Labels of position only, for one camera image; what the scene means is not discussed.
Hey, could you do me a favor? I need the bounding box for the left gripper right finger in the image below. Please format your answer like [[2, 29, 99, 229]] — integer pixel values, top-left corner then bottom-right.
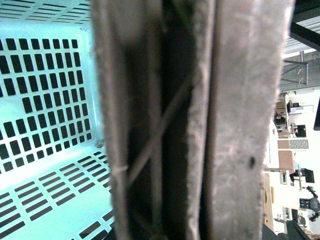
[[203, 0, 295, 240]]

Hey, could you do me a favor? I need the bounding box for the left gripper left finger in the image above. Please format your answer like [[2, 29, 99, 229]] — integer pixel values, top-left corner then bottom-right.
[[90, 0, 215, 240]]

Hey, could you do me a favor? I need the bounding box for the light blue plastic basket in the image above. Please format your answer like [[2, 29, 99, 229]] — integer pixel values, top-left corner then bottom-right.
[[0, 0, 115, 240]]

